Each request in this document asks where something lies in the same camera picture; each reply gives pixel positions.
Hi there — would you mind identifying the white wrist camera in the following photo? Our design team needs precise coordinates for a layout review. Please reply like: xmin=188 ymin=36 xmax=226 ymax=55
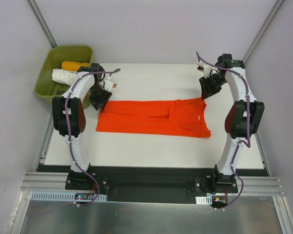
xmin=197 ymin=61 xmax=213 ymax=77
xmin=104 ymin=79 xmax=117 ymax=91

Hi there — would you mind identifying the right aluminium corner post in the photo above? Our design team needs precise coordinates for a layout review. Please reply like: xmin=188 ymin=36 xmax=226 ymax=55
xmin=242 ymin=0 xmax=286 ymax=65

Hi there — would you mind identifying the rolled yellow t shirt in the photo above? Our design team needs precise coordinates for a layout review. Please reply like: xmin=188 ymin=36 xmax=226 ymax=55
xmin=62 ymin=61 xmax=90 ymax=72

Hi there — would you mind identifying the green plastic basket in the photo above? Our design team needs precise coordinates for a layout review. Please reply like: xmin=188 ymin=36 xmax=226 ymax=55
xmin=34 ymin=45 xmax=94 ymax=105

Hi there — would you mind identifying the left aluminium corner post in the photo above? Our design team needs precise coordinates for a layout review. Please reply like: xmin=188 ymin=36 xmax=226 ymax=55
xmin=26 ymin=0 xmax=58 ymax=48

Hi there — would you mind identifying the aluminium rail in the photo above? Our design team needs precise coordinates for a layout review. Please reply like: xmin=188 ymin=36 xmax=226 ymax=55
xmin=21 ymin=172 xmax=285 ymax=196

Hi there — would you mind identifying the rolled white t shirt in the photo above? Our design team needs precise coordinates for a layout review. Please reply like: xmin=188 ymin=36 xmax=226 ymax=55
xmin=52 ymin=69 xmax=77 ymax=86

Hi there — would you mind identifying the orange t shirt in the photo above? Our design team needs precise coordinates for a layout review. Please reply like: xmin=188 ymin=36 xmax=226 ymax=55
xmin=96 ymin=97 xmax=211 ymax=138

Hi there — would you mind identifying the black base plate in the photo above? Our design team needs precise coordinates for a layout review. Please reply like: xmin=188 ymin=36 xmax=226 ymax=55
xmin=65 ymin=165 xmax=238 ymax=204

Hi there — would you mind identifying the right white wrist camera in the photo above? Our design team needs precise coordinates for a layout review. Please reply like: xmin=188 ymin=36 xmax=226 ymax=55
xmin=197 ymin=61 xmax=213 ymax=77

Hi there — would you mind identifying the aluminium corner post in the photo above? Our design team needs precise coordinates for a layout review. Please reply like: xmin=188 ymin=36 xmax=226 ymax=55
xmin=26 ymin=0 xmax=58 ymax=48
xmin=242 ymin=0 xmax=286 ymax=65

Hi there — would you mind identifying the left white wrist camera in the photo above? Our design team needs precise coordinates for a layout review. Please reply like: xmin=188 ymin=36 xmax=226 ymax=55
xmin=104 ymin=79 xmax=117 ymax=91

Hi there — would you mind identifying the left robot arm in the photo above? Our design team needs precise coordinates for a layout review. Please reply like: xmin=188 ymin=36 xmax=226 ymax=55
xmin=52 ymin=63 xmax=113 ymax=190

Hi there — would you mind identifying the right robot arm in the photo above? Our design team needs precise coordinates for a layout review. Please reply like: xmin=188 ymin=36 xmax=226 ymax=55
xmin=197 ymin=54 xmax=265 ymax=195

